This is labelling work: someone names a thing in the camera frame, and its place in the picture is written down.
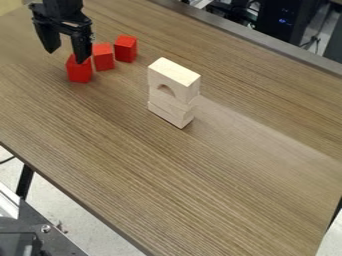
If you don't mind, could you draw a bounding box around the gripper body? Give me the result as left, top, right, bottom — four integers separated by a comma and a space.
28, 0, 94, 36

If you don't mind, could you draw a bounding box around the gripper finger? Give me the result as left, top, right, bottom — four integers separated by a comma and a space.
30, 19, 63, 55
69, 31, 95, 65

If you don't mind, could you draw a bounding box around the red cube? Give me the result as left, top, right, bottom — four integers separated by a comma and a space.
90, 42, 117, 72
64, 53, 95, 84
112, 34, 139, 64

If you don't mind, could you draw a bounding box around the wooden arch block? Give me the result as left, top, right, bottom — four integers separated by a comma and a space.
146, 56, 202, 105

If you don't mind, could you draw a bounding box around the black computer tower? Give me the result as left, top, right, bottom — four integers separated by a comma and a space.
253, 0, 332, 46

